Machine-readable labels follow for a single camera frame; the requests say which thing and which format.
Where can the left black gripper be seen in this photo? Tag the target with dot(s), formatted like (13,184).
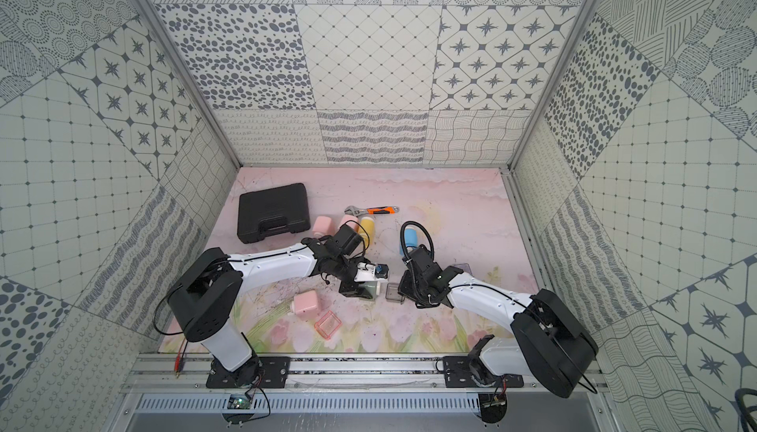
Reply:
(353,278)

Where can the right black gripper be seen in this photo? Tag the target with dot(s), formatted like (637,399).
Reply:
(403,288)

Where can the grey transparent tray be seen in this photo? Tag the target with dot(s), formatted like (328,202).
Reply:
(392,293)

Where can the pink pencil sharpener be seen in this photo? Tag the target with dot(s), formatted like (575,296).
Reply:
(350,221)
(323,226)
(306,305)

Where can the blue pencil sharpener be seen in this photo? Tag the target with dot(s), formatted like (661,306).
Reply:
(408,241)

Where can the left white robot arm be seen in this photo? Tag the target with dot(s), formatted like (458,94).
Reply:
(203,298)

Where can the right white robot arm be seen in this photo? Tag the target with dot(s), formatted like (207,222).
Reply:
(553,346)

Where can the pink transparent tray near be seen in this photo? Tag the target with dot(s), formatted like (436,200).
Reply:
(328,325)

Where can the pink floral table mat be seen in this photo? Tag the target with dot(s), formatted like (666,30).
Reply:
(467,212)

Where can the black plastic tool case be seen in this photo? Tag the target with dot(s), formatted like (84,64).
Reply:
(271,212)

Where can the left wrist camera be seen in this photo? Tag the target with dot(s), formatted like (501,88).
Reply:
(345,241)

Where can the orange handled adjustable wrench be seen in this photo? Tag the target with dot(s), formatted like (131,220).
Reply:
(370,211)

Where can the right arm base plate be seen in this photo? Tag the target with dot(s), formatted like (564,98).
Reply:
(465,372)

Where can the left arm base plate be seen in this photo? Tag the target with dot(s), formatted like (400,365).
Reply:
(270,372)

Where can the aluminium mounting rail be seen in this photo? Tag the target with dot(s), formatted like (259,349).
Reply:
(155,373)

